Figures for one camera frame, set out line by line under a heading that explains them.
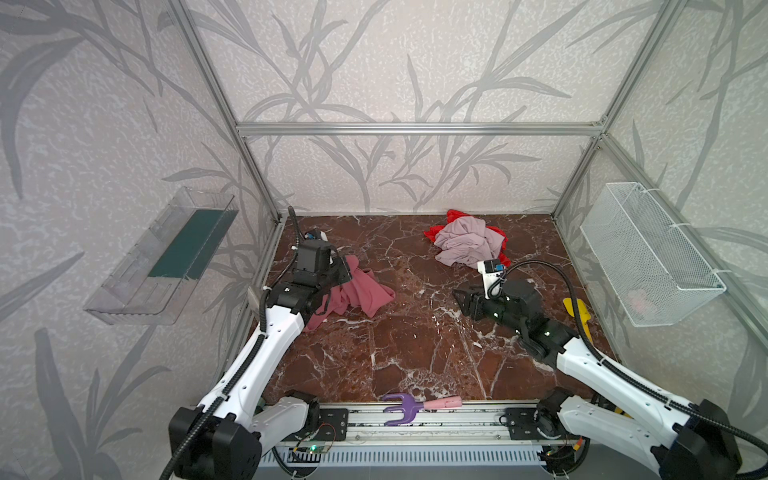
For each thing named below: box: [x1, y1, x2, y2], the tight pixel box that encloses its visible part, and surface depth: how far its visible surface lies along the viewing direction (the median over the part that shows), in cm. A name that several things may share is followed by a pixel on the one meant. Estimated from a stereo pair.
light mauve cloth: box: [434, 216, 505, 269], surface depth 104 cm
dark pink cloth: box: [304, 256, 396, 332], surface depth 87 cm
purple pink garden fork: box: [382, 393, 463, 426], surface depth 77 cm
